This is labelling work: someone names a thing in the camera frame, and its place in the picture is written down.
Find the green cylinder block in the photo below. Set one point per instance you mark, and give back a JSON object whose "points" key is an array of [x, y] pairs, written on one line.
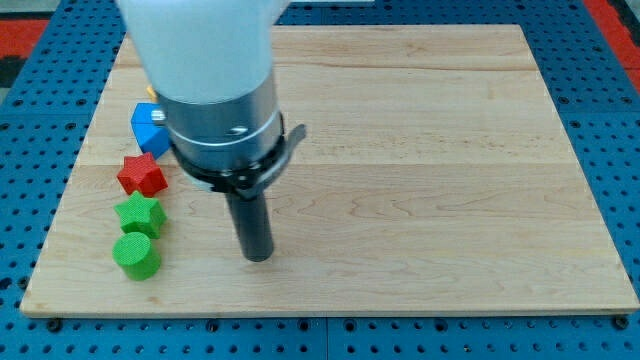
{"points": [[137, 256]]}

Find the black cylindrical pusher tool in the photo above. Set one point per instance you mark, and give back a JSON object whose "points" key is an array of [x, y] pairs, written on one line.
{"points": [[252, 225]]}

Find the green star block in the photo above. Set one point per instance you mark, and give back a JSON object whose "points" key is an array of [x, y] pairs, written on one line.
{"points": [[141, 214]]}

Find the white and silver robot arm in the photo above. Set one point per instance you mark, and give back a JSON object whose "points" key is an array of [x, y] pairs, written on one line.
{"points": [[210, 63]]}

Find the yellow block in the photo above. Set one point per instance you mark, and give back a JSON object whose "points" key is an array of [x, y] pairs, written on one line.
{"points": [[152, 94]]}

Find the light wooden board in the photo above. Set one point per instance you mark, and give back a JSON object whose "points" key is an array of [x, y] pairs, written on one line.
{"points": [[436, 179]]}

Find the red star block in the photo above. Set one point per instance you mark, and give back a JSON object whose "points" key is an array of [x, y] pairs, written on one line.
{"points": [[141, 173]]}

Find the blue block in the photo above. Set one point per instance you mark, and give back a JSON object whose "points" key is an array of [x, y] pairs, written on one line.
{"points": [[149, 137]]}

